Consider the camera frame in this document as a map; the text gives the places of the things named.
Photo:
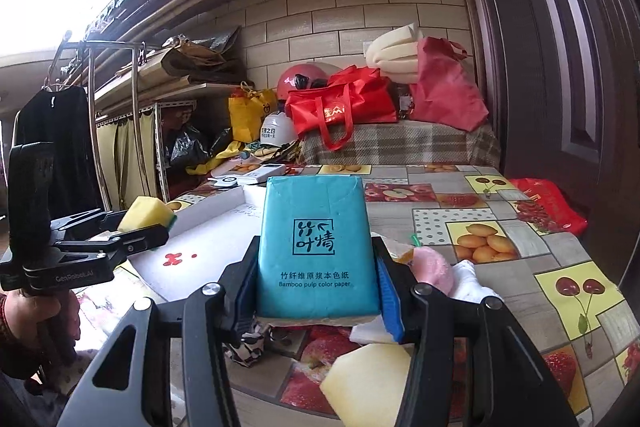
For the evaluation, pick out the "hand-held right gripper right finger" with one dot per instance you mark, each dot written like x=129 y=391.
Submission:
x=392 y=302

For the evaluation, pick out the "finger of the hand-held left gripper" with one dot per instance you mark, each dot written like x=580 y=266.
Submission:
x=95 y=219
x=135 y=241

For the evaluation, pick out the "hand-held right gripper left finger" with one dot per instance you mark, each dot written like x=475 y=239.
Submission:
x=246 y=289

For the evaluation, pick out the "yellow sponge with green scrubber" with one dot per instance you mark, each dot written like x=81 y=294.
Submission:
x=145 y=212

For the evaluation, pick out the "white tray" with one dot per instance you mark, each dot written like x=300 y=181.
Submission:
x=210 y=237

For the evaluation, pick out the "white towel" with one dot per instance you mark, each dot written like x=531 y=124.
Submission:
x=472 y=282

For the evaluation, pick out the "teal tissue pack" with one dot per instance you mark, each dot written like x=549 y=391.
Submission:
x=315 y=232

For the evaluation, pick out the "person's left hand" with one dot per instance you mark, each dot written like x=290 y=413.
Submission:
x=25 y=322

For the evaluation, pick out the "white paper tissue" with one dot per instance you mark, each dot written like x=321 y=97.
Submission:
x=367 y=332

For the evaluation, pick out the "pink plush toy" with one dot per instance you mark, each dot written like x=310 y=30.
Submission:
x=432 y=269

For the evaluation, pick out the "black and white patterned cloth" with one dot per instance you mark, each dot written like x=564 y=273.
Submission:
x=245 y=349

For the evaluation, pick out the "beige curtain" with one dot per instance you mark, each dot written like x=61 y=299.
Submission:
x=127 y=157

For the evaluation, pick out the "black garment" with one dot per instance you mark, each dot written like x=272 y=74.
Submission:
x=60 y=132

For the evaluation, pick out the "pale yellow foam sponge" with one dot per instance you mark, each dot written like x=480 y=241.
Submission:
x=365 y=382

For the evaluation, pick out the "black plastic bag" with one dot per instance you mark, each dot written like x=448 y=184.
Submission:
x=187 y=147

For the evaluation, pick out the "white round charger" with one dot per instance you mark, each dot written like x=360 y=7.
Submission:
x=227 y=181

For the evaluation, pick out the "metal clothes rack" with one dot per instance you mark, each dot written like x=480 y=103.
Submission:
x=91 y=107

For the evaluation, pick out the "fruit print tablecloth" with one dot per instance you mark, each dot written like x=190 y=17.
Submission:
x=500 y=257

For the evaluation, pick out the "white power bank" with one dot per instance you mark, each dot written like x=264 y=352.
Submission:
x=260 y=173

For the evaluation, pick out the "yellow plastic sheet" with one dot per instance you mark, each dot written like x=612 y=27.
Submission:
x=220 y=154

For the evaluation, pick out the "wooden boards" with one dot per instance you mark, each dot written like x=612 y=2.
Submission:
x=165 y=89

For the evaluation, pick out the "plaid blanket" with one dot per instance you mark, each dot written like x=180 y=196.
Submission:
x=400 y=142

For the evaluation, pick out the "white helmet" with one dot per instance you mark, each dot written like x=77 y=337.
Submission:
x=277 y=129

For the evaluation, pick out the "yellow shopping bag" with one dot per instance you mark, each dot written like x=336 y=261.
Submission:
x=245 y=117

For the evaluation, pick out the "red plastic bag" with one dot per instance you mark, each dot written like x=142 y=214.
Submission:
x=547 y=204
x=445 y=92

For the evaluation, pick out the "cardboard pile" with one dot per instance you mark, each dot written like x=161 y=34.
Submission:
x=200 y=57

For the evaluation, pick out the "red tote bag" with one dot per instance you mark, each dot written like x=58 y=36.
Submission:
x=345 y=107

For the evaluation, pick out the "pink helmet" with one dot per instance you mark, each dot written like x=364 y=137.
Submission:
x=290 y=82

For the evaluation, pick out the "cream foam sheets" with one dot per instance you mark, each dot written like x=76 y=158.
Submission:
x=395 y=57

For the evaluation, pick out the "dark wooden door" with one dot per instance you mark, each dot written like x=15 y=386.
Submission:
x=550 y=57

